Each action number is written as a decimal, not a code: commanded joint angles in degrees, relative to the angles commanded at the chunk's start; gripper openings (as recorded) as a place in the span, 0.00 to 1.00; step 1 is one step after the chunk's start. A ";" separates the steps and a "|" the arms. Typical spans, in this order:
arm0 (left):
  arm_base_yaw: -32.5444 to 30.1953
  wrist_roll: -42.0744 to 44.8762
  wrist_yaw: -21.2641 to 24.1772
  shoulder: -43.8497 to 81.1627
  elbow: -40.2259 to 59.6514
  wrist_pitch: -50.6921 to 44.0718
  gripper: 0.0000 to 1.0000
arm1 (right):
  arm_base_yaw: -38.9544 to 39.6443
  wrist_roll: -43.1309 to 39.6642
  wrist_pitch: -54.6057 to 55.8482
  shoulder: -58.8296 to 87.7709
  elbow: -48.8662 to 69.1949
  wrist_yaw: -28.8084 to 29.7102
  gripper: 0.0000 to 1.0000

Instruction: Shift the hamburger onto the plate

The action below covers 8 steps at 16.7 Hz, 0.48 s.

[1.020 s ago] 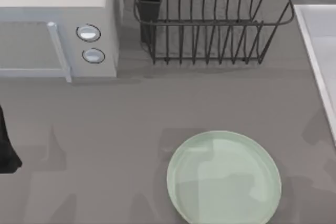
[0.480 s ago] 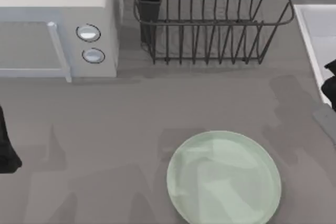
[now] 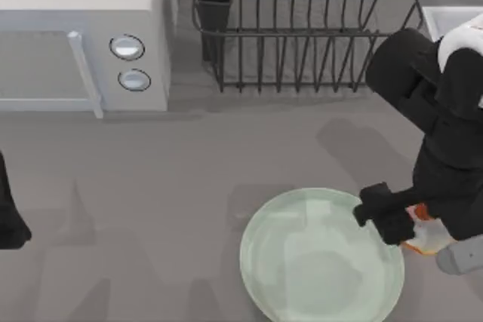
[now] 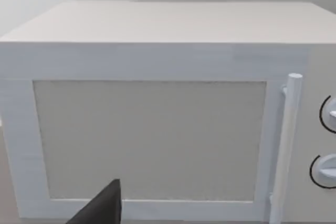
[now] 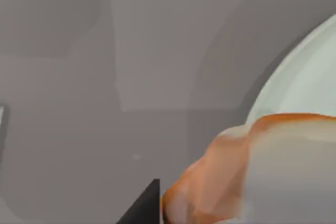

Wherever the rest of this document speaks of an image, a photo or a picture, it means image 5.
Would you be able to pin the pale green plate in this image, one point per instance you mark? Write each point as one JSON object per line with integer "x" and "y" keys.
{"x": 302, "y": 77}

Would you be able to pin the brown crusted bread loaf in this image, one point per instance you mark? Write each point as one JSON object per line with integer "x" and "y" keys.
{"x": 236, "y": 171}

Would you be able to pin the grey flat object edge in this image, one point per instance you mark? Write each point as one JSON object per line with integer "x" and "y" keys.
{"x": 2, "y": 129}

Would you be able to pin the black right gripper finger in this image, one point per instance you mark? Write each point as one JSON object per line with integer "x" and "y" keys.
{"x": 148, "y": 205}

